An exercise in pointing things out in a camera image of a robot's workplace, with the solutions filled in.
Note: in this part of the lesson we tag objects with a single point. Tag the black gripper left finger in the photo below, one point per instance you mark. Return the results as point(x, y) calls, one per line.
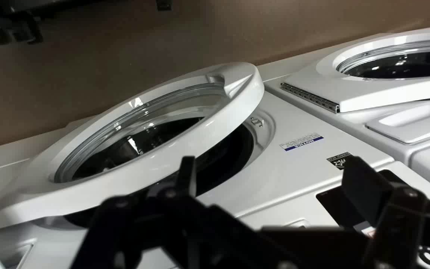
point(172, 219)

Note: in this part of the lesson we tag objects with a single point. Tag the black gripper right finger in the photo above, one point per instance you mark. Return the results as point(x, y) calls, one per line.
point(397, 210)

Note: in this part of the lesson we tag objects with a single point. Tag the round glass washer door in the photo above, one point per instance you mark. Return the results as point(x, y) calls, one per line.
point(133, 143)

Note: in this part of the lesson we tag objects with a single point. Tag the middle white washing machine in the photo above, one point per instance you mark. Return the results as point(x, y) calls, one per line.
point(267, 170)

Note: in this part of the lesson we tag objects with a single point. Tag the white washing machine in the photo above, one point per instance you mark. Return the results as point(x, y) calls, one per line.
point(375, 88)
point(267, 170)

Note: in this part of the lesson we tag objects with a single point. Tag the far white washing machine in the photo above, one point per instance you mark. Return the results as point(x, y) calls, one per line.
point(375, 88)

